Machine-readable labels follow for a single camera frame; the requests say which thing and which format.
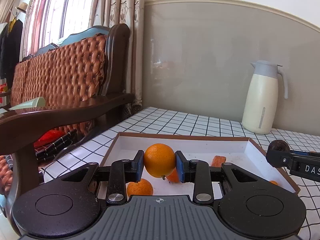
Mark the dark purple mangosteen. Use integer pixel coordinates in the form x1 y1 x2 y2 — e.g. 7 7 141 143
268 140 290 152

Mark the orange chunk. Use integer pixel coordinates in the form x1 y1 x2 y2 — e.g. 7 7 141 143
211 155 226 168

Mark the smooth orange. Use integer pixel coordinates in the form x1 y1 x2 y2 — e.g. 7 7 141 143
127 178 153 197

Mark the yellow orange small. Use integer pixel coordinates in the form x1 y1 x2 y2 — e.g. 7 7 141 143
144 144 176 178

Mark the dried persimmon half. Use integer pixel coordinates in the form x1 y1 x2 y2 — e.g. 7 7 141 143
88 180 99 194

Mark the brown cardboard box tray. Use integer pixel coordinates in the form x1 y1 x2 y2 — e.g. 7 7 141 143
100 132 300 194

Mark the cream thermos jug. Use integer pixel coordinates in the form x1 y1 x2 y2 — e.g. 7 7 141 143
242 60 289 134

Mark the checkered white tablecloth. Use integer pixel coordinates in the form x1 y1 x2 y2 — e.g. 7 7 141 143
39 106 320 240

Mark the red plastic bag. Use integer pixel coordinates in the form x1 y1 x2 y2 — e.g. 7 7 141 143
34 129 65 148

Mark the wooden sofa orange cushion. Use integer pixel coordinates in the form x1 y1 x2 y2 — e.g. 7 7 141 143
1 24 135 211

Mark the green cup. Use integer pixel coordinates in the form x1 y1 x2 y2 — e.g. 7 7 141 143
9 96 46 111

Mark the beige curtain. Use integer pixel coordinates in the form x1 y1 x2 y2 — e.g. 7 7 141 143
11 0 144 116

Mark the black coat on rack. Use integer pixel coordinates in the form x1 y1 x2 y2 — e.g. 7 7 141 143
0 20 23 89

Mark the straw hat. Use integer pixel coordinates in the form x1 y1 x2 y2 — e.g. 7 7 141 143
15 2 28 14

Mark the window with red frame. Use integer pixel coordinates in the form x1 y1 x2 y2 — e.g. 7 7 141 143
40 0 92 46

